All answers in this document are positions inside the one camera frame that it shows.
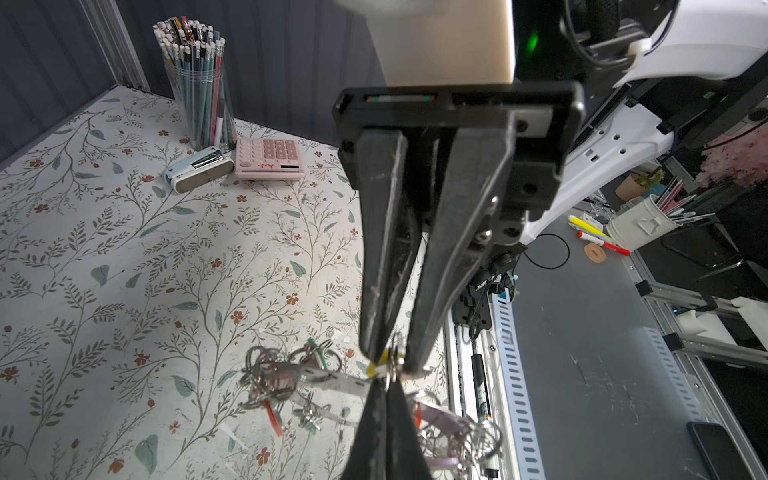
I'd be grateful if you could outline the clear pencil cup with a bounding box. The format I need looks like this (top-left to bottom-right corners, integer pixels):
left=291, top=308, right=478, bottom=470
left=153, top=16, right=237, bottom=152

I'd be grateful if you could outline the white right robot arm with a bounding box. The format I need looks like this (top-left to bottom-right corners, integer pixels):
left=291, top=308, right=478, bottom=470
left=333, top=1, right=767, bottom=373

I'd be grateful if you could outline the white blue stapler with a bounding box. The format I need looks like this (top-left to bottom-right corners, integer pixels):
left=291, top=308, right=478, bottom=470
left=163, top=146, right=235, bottom=194

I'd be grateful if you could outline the large metal keyring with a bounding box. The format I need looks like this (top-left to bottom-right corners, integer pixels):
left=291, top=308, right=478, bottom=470
left=240, top=346, right=504, bottom=479

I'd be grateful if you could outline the white pen holder cup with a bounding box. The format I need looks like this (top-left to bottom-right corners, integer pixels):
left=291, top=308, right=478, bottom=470
left=606, top=195, right=679, bottom=252

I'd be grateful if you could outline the white slotted cable duct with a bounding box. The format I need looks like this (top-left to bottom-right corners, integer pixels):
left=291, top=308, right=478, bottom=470
left=490, top=289, right=546, bottom=479

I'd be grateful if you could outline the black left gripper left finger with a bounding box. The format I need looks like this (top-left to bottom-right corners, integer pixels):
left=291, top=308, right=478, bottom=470
left=340, top=378, right=388, bottom=480

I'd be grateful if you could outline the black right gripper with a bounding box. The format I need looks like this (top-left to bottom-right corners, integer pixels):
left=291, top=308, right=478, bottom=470
left=332, top=81, right=584, bottom=374

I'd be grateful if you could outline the red tagged key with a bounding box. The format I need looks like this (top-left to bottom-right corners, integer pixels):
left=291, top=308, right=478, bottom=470
left=261, top=399, right=283, bottom=438

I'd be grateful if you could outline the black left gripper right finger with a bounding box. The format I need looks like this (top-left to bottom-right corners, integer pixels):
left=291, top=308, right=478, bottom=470
left=386, top=380, right=432, bottom=480

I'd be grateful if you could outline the yellow tagged key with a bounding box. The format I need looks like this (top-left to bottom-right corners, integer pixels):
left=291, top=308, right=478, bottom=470
left=366, top=352, right=402, bottom=379

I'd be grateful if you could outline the pink calculator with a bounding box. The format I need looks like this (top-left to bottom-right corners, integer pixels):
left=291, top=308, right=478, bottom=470
left=234, top=137, right=305, bottom=181

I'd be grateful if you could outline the red marker pen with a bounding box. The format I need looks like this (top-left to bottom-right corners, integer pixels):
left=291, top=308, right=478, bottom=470
left=577, top=231, right=630, bottom=256

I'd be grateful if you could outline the yellow highlighter pen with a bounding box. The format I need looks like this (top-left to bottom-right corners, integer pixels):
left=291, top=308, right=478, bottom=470
left=568, top=215, right=613, bottom=242

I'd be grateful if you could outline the black marker pen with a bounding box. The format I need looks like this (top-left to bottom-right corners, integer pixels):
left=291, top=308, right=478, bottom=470
left=471, top=353, right=492, bottom=420

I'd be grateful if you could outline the green tagged silver key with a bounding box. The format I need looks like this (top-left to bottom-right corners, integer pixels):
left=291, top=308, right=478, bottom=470
left=288, top=338, right=343, bottom=372

